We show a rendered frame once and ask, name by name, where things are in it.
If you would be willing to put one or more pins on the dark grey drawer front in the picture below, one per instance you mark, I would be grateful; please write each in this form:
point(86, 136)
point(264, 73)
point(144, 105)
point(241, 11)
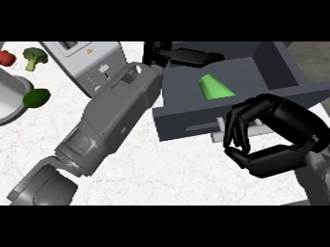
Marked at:
point(228, 115)

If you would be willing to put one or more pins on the green broccoli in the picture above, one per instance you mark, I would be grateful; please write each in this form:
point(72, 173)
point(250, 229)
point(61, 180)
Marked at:
point(33, 58)

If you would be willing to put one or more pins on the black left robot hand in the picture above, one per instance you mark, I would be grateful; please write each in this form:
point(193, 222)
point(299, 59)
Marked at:
point(181, 55)

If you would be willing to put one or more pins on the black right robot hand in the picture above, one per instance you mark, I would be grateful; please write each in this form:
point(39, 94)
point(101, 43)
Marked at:
point(286, 128)

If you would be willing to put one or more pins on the grey rounded container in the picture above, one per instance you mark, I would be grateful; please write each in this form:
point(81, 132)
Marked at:
point(0, 98)

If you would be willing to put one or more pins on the dark grey open drawer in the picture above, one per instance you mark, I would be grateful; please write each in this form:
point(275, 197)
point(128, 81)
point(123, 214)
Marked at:
point(247, 74)

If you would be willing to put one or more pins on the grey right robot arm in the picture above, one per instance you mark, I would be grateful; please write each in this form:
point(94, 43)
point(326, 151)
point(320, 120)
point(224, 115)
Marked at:
point(324, 175)

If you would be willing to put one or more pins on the pale grey appliance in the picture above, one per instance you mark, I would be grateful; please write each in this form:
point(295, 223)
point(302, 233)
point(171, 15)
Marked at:
point(88, 66)

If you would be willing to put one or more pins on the dark green avocado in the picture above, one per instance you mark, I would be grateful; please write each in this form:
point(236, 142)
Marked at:
point(35, 98)

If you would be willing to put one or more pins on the green cup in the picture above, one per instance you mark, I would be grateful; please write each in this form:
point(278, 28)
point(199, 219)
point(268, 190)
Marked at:
point(213, 87)

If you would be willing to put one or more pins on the red bell pepper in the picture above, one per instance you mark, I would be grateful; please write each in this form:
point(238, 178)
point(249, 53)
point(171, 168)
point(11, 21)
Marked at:
point(4, 58)

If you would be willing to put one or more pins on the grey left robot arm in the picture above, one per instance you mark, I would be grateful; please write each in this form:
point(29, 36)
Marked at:
point(106, 119)

